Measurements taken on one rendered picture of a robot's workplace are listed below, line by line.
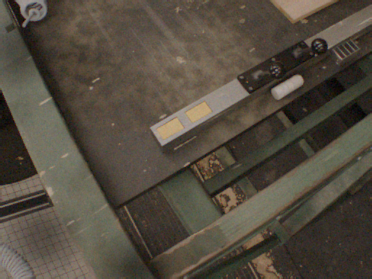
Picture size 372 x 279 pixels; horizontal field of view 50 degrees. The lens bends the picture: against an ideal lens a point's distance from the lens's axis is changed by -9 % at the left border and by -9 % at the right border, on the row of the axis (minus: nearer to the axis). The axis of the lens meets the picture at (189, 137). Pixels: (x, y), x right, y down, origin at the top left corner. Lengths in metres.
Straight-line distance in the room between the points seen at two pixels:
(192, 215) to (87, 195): 0.24
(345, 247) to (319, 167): 2.02
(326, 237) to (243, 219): 2.13
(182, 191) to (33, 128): 0.34
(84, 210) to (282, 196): 0.38
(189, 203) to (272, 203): 0.19
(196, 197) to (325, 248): 2.12
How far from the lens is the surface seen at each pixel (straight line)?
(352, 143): 0.95
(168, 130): 0.92
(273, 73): 0.86
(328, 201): 1.84
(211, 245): 0.83
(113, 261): 0.79
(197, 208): 0.93
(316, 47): 0.92
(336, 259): 2.98
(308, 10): 1.17
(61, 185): 0.85
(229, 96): 0.95
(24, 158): 1.54
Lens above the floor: 2.24
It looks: 39 degrees down
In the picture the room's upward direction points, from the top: 107 degrees counter-clockwise
